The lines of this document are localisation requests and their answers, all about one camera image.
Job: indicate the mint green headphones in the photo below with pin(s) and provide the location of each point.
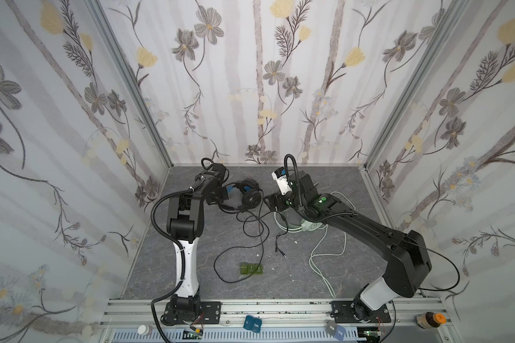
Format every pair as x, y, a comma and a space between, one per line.
304, 226

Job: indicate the white round cap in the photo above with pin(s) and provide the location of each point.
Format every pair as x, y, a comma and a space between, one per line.
144, 330

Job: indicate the green plastic block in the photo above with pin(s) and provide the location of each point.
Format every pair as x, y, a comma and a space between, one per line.
251, 269

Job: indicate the black blue headphones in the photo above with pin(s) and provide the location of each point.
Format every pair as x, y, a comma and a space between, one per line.
251, 195

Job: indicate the orange emergency button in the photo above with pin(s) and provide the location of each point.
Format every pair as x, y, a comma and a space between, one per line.
430, 320

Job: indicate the white cable duct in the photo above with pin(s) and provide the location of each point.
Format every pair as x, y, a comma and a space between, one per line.
229, 334

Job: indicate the blue square tag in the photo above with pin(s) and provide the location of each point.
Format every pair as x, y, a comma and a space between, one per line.
253, 324

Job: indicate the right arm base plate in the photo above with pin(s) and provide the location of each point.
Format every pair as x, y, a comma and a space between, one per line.
343, 312

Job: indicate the aluminium frame rail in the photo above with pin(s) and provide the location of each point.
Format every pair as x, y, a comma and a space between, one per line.
130, 314

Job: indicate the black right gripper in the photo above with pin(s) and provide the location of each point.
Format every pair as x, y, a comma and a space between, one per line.
277, 200

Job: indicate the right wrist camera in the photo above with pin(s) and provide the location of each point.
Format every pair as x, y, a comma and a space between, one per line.
281, 179

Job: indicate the grey blue tag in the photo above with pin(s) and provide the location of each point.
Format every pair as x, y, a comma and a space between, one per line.
335, 330

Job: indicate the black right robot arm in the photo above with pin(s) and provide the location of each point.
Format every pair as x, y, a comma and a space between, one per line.
407, 257

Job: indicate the small circuit board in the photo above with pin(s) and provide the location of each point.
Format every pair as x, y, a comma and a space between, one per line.
193, 333

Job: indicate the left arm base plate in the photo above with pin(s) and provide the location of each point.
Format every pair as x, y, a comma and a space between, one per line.
206, 312

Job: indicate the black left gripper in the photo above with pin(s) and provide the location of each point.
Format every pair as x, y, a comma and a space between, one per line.
219, 194

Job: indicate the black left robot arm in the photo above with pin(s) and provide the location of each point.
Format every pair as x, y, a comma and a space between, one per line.
179, 217

